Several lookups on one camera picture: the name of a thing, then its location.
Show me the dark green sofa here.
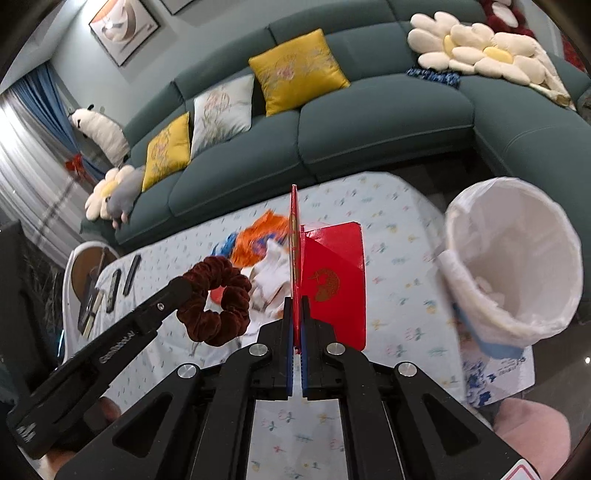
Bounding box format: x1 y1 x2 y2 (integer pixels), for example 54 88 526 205
79 0 591 259

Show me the black screen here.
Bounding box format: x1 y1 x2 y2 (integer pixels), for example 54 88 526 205
0 220 62 403

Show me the small daisy flower cushion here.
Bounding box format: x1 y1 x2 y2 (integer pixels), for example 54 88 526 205
84 166 134 221

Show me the white sheer curtain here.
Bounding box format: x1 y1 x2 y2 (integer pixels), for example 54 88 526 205
0 88 89 261

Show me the floral tablecloth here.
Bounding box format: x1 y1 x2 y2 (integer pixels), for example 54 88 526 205
62 171 502 480

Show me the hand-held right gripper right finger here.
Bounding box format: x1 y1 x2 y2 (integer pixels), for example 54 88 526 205
300 296 527 480

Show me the waste bin with white liner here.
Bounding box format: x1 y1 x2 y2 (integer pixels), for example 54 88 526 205
436 177 583 409

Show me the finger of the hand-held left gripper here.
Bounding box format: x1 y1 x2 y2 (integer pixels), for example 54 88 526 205
131 276 193 337

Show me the orange plastic wrapper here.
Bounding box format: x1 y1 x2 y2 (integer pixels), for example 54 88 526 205
231 210 293 268

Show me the crumpled white paper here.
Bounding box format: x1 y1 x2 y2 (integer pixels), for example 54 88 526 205
249 242 294 320

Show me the framed wall picture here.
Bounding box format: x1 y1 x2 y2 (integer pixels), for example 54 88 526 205
89 0 161 68

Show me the blue curtain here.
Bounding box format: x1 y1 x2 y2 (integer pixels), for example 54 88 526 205
9 62 116 182

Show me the panda plush toy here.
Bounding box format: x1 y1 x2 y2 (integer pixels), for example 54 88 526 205
68 105 131 167

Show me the red paper envelope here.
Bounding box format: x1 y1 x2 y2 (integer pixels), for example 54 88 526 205
288 184 368 354

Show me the large yellow embroidered cushion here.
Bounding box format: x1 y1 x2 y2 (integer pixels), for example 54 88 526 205
248 28 352 117

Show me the dark red velvet scrunchie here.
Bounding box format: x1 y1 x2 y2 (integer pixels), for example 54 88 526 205
175 256 253 345

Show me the round white side table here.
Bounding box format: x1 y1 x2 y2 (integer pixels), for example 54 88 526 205
62 241 122 361

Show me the person's pink clothing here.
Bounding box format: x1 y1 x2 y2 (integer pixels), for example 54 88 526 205
493 396 572 452

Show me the white daisy flower cushion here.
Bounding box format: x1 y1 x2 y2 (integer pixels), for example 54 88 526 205
407 11 497 75
450 23 548 86

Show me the grey plush toy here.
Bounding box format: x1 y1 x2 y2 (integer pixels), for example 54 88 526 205
105 167 146 230

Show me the blue patterned scrunchie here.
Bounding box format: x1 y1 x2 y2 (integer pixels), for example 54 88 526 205
406 67 462 90

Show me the small yellow embroidered cushion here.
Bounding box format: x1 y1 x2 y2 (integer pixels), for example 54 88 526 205
141 112 192 193

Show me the pale embroidered cushion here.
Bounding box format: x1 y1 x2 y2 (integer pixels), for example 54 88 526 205
190 74 256 160

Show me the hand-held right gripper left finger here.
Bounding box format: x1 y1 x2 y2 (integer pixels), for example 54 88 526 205
54 296 296 480

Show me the red plush toy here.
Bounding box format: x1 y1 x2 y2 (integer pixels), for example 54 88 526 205
478 0 536 38

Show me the long black remote control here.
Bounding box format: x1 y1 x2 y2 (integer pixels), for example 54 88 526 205
122 255 141 296

